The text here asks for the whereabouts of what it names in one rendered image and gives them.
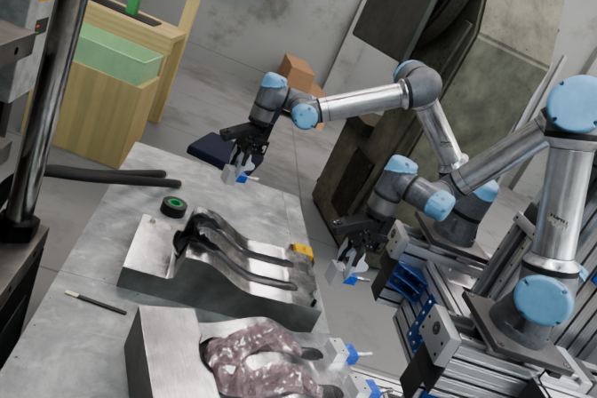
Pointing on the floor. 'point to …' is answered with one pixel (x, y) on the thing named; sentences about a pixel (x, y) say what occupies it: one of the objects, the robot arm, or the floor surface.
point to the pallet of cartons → (300, 78)
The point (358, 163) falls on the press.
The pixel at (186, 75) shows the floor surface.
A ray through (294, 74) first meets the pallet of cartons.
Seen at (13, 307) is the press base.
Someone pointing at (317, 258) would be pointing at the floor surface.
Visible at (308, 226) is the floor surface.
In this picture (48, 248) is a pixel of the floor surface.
